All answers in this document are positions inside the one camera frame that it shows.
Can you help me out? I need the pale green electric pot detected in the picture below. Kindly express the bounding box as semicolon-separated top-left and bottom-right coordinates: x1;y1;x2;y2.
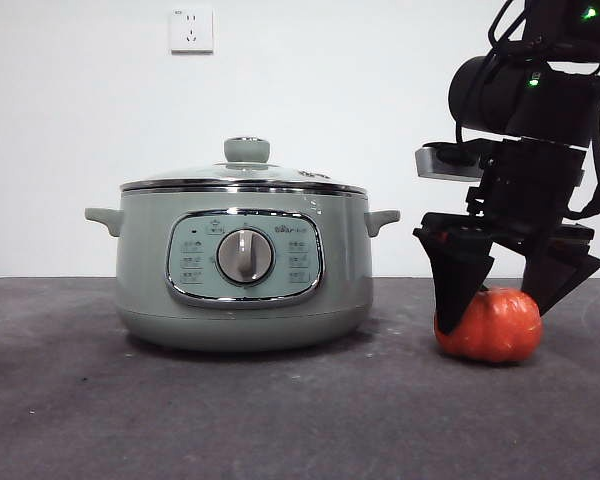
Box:
84;188;402;353

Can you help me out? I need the white wall socket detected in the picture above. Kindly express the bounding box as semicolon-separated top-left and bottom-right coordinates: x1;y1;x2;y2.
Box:
169;8;215;56

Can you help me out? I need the glass lid with green knob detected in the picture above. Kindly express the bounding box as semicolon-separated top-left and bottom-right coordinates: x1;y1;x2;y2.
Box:
119;136;368;194

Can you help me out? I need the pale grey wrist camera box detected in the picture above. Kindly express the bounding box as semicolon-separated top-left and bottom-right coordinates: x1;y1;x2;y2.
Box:
414;141;487;182

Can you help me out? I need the small orange pumpkin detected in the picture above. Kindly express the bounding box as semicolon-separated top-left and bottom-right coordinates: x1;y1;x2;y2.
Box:
433;287;544;366

